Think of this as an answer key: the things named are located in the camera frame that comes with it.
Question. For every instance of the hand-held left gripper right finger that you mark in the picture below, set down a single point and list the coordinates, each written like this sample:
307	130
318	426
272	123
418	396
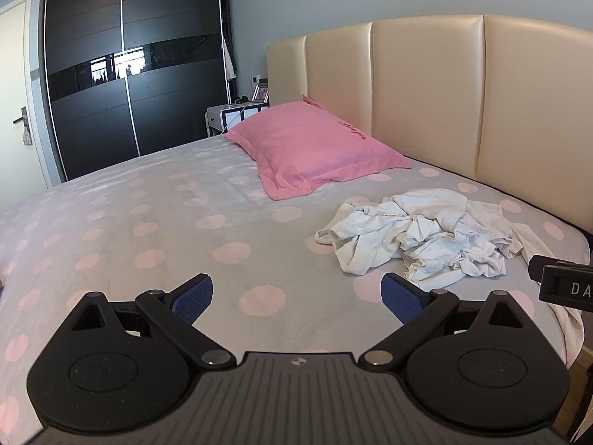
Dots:
400	301

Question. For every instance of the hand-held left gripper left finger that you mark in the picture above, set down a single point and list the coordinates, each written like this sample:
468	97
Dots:
194	296

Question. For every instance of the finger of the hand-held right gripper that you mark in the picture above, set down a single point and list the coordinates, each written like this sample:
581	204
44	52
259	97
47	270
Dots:
536	266

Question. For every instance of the grey pink-dotted bed sheet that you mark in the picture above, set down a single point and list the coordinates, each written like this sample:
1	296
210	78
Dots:
185	241

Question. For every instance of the crumpled white garment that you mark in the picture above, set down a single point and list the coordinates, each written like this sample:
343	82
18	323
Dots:
417	236

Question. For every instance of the white nightstand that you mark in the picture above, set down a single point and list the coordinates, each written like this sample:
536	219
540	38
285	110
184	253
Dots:
217	118

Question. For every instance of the pink pillow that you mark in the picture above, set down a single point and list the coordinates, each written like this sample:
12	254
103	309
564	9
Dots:
305	148

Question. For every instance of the black sliding-door wardrobe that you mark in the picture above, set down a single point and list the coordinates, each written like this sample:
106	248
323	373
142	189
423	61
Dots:
92	116

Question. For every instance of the cream padded headboard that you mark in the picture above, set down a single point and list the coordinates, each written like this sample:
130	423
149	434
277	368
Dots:
417	92

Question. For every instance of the white hanging cloth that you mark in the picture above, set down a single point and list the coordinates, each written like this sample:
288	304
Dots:
228	58

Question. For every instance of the white door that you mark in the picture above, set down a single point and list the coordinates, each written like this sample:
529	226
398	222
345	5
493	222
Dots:
14	79

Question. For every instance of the photo frame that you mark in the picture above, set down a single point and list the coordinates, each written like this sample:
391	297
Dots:
261	93

